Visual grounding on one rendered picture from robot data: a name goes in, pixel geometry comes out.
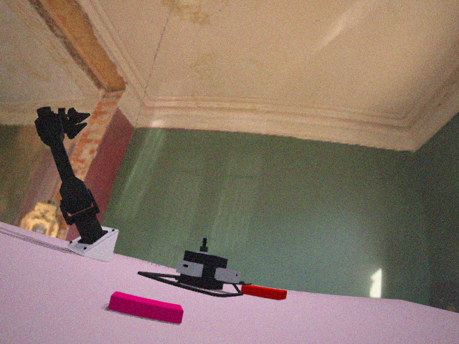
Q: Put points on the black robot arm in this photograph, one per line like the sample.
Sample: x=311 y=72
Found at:
x=75 y=195

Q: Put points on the red rectangular block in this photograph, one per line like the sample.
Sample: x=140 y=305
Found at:
x=264 y=292

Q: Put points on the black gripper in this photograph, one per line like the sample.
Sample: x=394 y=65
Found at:
x=74 y=117

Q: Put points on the magenta rectangular block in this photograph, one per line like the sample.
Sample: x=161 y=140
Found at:
x=143 y=307

